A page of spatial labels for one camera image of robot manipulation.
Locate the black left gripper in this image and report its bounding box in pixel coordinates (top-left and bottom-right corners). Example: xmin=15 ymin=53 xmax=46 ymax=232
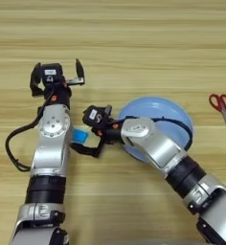
xmin=29 ymin=57 xmax=86 ymax=110

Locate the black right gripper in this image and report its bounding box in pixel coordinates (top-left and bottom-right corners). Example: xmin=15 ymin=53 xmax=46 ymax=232
xmin=69 ymin=103 xmax=125 ymax=160

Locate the blue rectangular eraser block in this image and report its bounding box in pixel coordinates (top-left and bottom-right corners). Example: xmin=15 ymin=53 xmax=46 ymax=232
xmin=71 ymin=127 xmax=89 ymax=145

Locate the left gripper labelled black box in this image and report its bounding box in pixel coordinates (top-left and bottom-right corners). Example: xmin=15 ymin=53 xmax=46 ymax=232
xmin=40 ymin=62 xmax=64 ymax=83

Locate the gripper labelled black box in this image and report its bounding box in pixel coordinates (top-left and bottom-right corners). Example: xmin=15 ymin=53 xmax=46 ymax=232
xmin=81 ymin=104 xmax=110 ymax=127
xmin=40 ymin=62 xmax=64 ymax=83

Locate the right gripper labelled black box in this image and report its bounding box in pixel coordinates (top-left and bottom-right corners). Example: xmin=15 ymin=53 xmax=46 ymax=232
xmin=81 ymin=104 xmax=110 ymax=127

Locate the light blue round plate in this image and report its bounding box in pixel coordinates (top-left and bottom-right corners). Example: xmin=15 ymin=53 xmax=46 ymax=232
xmin=117 ymin=96 xmax=195 ymax=164

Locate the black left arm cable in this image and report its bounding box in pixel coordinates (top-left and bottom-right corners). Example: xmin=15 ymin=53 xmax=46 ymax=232
xmin=4 ymin=95 xmax=56 ymax=173

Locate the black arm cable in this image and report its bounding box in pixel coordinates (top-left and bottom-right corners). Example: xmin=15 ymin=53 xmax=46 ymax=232
xmin=4 ymin=95 xmax=56 ymax=173
xmin=116 ymin=116 xmax=194 ymax=153

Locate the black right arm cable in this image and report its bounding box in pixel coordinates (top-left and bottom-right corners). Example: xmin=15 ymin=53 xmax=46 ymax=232
xmin=116 ymin=116 xmax=194 ymax=153

